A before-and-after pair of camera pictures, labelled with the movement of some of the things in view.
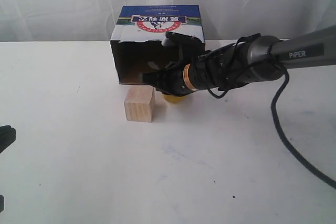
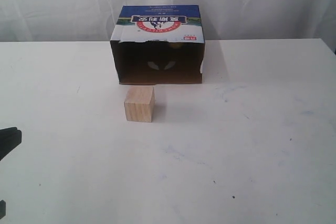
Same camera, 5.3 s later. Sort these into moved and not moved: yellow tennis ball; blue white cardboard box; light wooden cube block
Moved: yellow tennis ball
Not moved: light wooden cube block; blue white cardboard box
